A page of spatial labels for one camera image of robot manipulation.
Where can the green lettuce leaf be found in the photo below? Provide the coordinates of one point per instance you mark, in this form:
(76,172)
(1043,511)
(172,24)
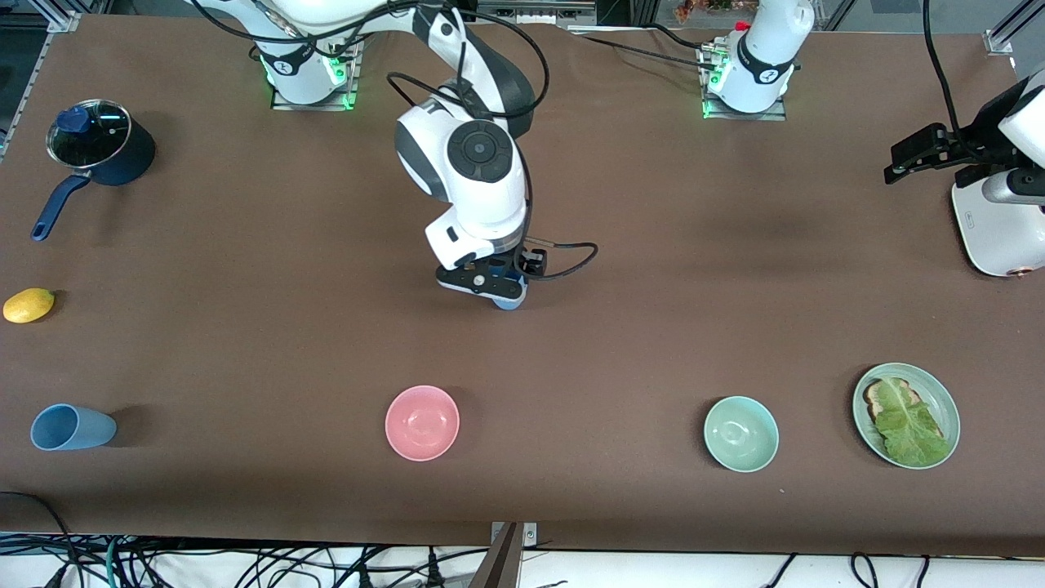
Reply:
(910,429)

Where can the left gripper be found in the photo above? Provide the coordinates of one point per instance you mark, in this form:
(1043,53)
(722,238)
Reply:
(968,153)

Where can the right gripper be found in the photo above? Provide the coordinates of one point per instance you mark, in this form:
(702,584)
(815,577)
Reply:
(518,263)

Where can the dark metal bar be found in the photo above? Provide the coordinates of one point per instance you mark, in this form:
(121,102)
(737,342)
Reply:
(500,563)

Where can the aluminium frame profile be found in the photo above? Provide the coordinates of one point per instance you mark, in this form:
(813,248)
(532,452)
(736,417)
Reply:
(33,73)
(1002,37)

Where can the mint green bowl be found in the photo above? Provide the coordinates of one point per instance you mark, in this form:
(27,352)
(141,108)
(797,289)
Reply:
(740,434)

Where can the brown table cover sheet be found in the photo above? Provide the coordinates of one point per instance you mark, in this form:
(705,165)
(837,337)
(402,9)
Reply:
(245,245)

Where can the grey metal box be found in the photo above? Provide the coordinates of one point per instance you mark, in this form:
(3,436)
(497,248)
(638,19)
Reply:
(535,10)

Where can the orange brown object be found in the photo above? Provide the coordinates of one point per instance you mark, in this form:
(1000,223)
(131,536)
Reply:
(706,8)

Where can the yellow lemon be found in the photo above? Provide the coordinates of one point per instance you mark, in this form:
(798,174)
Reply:
(28,305)

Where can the green plate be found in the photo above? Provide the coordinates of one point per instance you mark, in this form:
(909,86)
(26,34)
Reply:
(940,400)

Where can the toast slice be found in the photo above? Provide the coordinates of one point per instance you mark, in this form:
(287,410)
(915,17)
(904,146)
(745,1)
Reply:
(875,398)

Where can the white toaster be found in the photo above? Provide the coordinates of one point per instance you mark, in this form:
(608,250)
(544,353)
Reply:
(992,237)

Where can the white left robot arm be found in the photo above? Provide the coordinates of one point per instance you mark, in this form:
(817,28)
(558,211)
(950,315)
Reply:
(763,57)

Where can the small metal edge bracket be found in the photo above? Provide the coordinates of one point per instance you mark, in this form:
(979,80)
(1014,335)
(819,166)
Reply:
(529,535)

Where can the pink bowl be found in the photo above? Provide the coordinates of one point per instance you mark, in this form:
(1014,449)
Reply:
(422,423)

